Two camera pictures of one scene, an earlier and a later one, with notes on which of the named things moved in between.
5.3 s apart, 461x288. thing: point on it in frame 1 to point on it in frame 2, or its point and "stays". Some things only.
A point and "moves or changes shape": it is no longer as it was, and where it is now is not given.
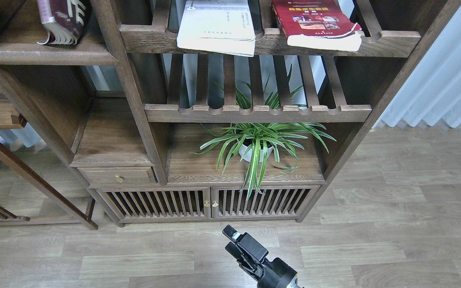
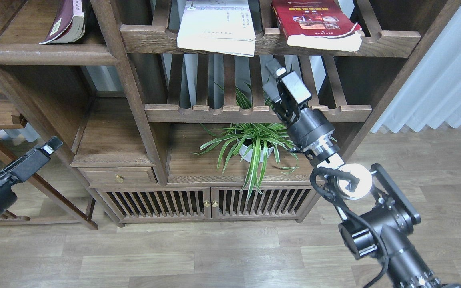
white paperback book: [221, 26] stays
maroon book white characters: [65, 21] moves or changes shape
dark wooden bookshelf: [201, 111] stays
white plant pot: [246, 153] stays
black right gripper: [250, 255] to [312, 132]
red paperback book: [317, 24] stays
